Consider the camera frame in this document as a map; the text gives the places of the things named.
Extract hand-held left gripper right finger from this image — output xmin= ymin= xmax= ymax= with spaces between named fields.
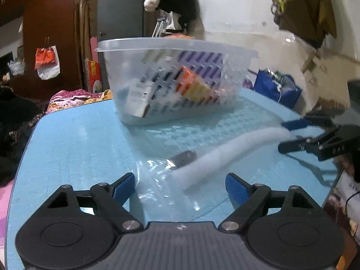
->
xmin=219 ymin=173 xmax=316 ymax=234

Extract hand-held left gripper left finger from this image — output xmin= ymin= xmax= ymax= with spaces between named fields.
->
xmin=47 ymin=172 xmax=144 ymax=234

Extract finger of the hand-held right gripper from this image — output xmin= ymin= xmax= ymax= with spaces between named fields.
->
xmin=281 ymin=112 xmax=341 ymax=131
xmin=277 ymin=126 xmax=342 ymax=154

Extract white cotton roll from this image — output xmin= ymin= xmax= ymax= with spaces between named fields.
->
xmin=173 ymin=127 xmax=297 ymax=191

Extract clear plastic bag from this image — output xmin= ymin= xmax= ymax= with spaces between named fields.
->
xmin=134 ymin=157 xmax=227 ymax=213

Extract white medicine box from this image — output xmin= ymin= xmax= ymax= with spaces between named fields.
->
xmin=126 ymin=80 xmax=155 ymax=118

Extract clear plastic perforated basket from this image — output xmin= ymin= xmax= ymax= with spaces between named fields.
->
xmin=95 ymin=37 xmax=259 ymax=126

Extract red small box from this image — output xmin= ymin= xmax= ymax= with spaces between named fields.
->
xmin=176 ymin=66 xmax=215 ymax=105

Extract purple tissue pack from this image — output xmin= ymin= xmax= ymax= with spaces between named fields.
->
xmin=179 ymin=50 xmax=226 ymax=91

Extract blue tote bag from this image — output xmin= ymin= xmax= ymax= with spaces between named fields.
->
xmin=254 ymin=69 xmax=303 ymax=109

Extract white paper bag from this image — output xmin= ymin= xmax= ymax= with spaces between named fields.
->
xmin=334 ymin=171 xmax=360 ymax=223

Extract floral blanket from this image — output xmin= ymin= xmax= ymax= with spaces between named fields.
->
xmin=46 ymin=89 xmax=113 ymax=113

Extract red printed packaging bag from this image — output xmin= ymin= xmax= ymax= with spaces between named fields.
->
xmin=85 ymin=58 xmax=103 ymax=94

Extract brown hanging bag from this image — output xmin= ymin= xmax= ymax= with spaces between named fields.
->
xmin=271 ymin=0 xmax=338 ymax=49

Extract pile of dark clothes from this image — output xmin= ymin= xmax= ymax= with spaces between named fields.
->
xmin=0 ymin=87 xmax=47 ymax=187

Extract pink blanket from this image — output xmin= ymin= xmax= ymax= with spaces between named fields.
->
xmin=0 ymin=179 xmax=18 ymax=270

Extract white hanging plastic bag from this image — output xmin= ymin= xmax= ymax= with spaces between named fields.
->
xmin=36 ymin=45 xmax=61 ymax=80

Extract orange plastic bag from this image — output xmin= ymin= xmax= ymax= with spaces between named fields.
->
xmin=34 ymin=47 xmax=56 ymax=70

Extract wooden sticks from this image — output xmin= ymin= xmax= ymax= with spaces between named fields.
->
xmin=74 ymin=0 xmax=91 ymax=91

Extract white crumpled plastic bag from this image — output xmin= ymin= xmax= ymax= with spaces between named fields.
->
xmin=8 ymin=59 xmax=25 ymax=77

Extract black hanging garment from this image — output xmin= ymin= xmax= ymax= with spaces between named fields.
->
xmin=159 ymin=0 xmax=202 ymax=33

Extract grey door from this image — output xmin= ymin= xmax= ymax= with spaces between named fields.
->
xmin=97 ymin=0 xmax=144 ymax=40

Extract brown wooden wardrobe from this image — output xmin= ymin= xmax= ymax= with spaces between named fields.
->
xmin=0 ymin=0 xmax=85 ymax=102

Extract wall socket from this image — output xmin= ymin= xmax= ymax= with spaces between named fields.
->
xmin=302 ymin=53 xmax=324 ymax=74

